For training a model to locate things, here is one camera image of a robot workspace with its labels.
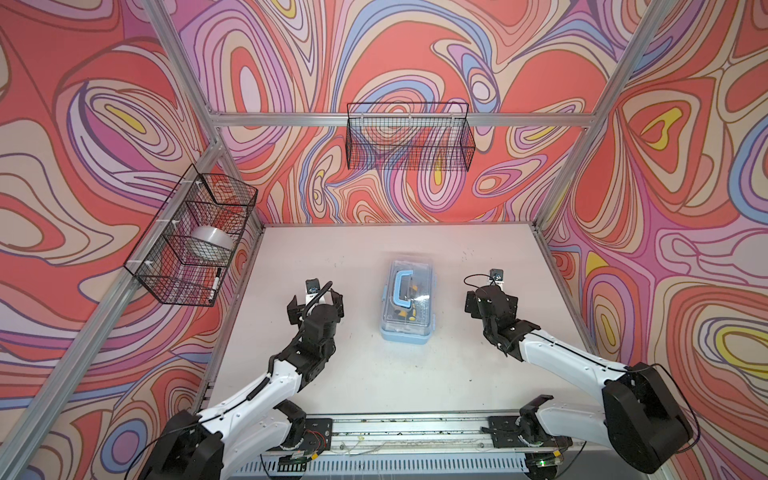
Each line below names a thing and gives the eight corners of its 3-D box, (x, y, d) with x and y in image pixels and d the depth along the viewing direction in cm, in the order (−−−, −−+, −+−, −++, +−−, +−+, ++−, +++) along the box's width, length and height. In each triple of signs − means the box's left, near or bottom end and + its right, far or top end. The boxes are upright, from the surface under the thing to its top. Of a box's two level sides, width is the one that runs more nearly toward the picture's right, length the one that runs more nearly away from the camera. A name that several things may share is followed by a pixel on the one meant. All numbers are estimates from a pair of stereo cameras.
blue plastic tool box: (380, 344, 90) (380, 334, 85) (381, 336, 92) (380, 327, 86) (430, 346, 90) (432, 337, 84) (429, 339, 91) (432, 329, 86)
